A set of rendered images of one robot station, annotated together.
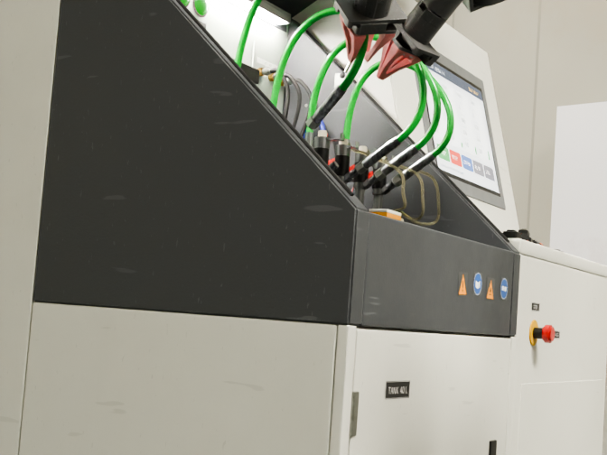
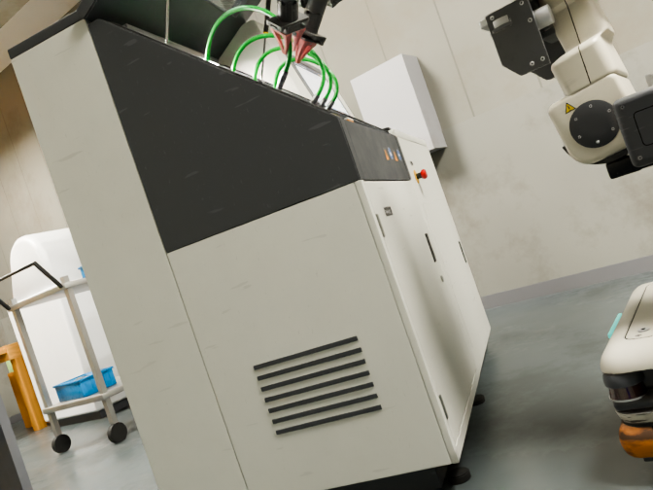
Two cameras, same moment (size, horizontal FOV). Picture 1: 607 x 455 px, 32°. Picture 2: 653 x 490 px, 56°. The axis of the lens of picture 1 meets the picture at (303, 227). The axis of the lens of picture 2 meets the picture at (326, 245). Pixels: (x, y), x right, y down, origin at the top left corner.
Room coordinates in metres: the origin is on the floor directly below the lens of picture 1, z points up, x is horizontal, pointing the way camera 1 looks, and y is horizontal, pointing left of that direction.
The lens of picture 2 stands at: (0.03, 0.34, 0.66)
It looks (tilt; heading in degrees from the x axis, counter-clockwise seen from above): 0 degrees down; 349
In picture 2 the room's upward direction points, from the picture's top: 19 degrees counter-clockwise
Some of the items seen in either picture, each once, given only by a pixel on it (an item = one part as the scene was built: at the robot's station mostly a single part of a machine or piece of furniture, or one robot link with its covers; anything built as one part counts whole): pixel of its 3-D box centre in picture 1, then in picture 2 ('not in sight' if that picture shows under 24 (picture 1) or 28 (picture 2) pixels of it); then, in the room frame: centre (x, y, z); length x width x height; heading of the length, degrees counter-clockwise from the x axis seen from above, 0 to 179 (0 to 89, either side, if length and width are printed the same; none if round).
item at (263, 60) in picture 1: (271, 120); not in sight; (2.22, 0.08, 1.20); 0.13 x 0.03 x 0.31; 150
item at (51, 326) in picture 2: not in sight; (76, 321); (5.50, 1.49, 0.78); 0.80 x 0.67 x 1.56; 45
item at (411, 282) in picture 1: (437, 282); (375, 157); (1.76, -0.23, 0.87); 0.62 x 0.04 x 0.16; 150
